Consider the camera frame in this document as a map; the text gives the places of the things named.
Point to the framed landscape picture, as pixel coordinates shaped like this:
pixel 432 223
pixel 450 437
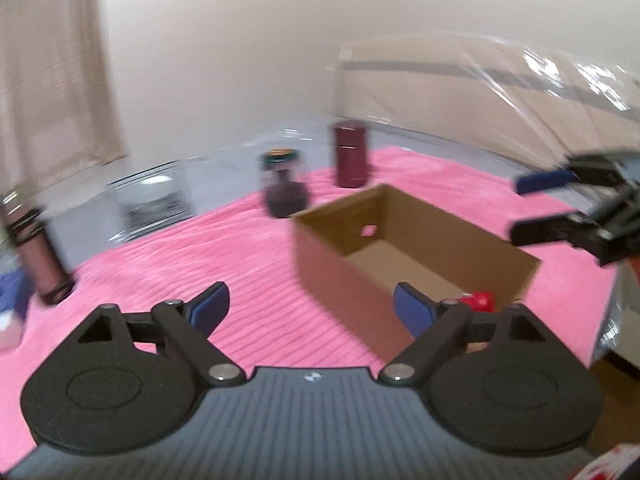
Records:
pixel 150 200

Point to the blue flat box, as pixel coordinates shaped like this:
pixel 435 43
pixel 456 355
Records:
pixel 11 290

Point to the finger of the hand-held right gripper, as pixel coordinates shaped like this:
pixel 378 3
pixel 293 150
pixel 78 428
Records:
pixel 542 181
pixel 545 229

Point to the brown cardboard box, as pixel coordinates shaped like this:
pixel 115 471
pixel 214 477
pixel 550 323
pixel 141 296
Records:
pixel 420 255

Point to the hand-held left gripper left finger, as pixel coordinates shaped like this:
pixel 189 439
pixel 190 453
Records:
pixel 209 306

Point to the dark jar with green lid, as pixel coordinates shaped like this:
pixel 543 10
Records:
pixel 284 185

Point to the beige curtain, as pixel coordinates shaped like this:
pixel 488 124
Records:
pixel 52 65

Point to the maroon thermos flask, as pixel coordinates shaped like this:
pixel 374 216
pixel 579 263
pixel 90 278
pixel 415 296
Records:
pixel 351 155

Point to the pink ribbed blanket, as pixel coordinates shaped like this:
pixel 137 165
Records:
pixel 200 255

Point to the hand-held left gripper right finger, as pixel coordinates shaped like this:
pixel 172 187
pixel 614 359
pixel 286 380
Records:
pixel 411 311

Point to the red and white package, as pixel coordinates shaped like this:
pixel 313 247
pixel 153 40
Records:
pixel 607 465

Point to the small red object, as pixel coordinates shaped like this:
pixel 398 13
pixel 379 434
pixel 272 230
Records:
pixel 479 302

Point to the pink thermos with black holder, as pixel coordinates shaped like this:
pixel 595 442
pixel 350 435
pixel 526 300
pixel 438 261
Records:
pixel 41 255

